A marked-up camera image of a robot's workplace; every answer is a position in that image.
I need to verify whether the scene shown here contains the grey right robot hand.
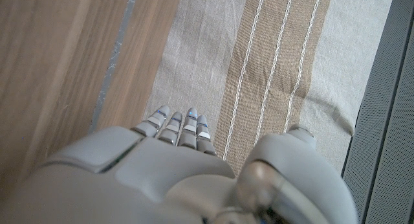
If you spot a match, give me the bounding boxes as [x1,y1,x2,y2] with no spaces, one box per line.
[0,104,358,224]

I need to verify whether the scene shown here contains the grey tape table outline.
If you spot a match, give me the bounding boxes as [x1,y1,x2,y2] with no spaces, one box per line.
[89,0,140,134]

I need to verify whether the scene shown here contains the beige striped curtain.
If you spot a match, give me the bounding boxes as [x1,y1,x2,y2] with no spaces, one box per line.
[144,0,397,176]

